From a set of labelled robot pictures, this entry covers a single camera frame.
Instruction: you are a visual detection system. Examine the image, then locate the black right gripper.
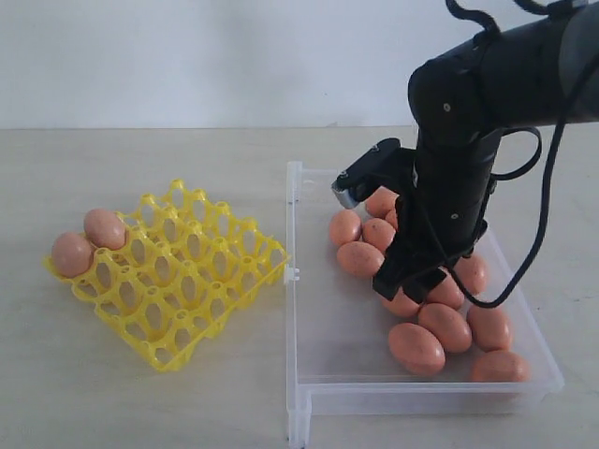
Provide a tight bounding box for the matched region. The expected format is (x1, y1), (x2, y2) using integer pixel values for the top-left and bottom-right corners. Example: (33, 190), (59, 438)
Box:
(373, 194), (489, 305)

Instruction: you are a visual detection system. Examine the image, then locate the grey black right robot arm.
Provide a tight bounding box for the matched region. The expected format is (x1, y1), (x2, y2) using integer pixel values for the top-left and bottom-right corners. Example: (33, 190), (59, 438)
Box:
(337, 1), (598, 302)

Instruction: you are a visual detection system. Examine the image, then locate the brown speckled egg front-left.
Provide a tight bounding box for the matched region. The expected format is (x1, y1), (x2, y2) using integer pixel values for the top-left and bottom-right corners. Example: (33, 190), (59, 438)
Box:
(336, 241), (384, 278)

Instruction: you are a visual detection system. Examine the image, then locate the brown speckled egg front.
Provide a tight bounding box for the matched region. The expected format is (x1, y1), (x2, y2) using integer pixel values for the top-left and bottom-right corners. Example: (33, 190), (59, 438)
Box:
(417, 303), (473, 354)

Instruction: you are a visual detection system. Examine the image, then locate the brown speckled egg right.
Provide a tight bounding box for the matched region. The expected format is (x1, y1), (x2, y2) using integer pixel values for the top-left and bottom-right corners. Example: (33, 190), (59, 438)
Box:
(455, 253), (488, 296)

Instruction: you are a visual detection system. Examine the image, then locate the clear plastic box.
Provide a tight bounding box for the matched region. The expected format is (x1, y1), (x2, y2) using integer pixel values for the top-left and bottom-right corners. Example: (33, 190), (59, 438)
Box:
(284, 162), (564, 448)

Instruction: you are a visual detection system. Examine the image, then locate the yellow plastic egg tray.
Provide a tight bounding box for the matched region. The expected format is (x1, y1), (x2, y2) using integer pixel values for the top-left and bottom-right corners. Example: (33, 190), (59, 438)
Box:
(43, 180), (288, 372)

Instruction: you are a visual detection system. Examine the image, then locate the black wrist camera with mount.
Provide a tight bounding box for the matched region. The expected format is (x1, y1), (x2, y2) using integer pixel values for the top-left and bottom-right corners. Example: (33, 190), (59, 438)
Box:
(331, 138), (416, 210)

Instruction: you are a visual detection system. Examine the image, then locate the black cable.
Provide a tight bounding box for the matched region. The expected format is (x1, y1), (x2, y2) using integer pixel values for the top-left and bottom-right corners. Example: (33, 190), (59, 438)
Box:
(416, 0), (599, 309)

